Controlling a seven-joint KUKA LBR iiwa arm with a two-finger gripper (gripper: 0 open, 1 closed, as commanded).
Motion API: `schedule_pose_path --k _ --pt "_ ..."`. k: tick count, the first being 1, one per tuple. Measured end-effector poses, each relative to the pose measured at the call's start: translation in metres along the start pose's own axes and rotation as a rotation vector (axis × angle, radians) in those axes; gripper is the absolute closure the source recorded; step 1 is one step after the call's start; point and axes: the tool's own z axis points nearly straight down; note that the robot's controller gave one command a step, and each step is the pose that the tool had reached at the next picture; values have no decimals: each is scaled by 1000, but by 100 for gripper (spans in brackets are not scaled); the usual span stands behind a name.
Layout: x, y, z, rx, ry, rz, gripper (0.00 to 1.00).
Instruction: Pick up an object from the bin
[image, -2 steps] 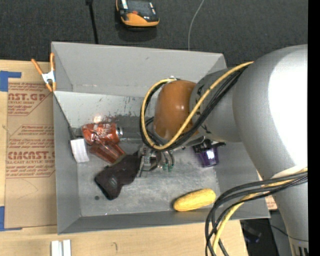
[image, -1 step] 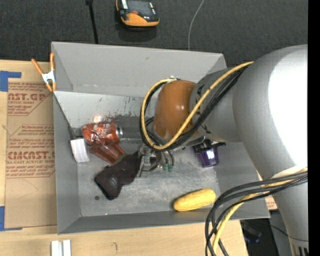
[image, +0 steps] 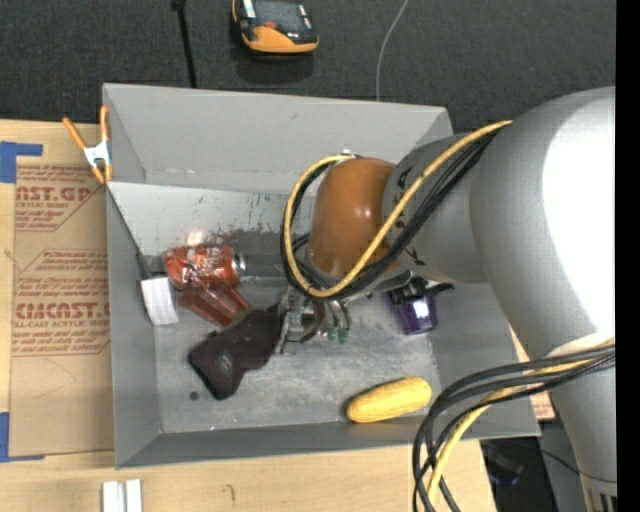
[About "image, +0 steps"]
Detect grey metal bin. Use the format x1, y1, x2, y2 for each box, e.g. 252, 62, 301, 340
101, 83, 543, 470

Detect dark brown cloth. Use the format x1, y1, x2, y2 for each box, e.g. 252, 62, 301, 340
187, 303, 284, 402

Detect red clear plastic piece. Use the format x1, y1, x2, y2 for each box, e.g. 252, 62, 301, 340
176, 284, 251, 329

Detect red crushed can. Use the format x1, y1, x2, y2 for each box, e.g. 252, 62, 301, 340
163, 244, 249, 292

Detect purple clear bottle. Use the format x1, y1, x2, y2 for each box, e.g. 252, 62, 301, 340
390, 293, 440, 336

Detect yellow toy corn cob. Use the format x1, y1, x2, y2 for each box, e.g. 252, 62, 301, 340
345, 376, 433, 425

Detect white ribbed box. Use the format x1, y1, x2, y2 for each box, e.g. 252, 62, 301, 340
140, 276, 180, 327

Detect brown cardboard board red print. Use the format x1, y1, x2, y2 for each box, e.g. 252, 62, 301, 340
0, 118, 117, 464

